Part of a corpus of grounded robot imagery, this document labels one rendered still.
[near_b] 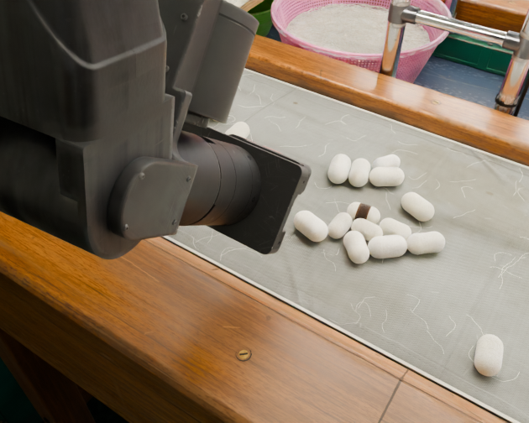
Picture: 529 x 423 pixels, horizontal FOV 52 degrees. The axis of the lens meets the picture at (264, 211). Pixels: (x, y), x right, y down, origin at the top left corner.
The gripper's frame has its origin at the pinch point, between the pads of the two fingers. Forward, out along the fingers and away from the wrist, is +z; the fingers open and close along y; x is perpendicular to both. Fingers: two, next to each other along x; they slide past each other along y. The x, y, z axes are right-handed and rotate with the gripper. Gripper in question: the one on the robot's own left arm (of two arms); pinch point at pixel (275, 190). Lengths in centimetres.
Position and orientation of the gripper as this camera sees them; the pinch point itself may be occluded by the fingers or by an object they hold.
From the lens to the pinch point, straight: 46.1
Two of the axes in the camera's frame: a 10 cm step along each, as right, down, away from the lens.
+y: -8.3, -3.9, 3.9
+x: -3.6, 9.2, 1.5
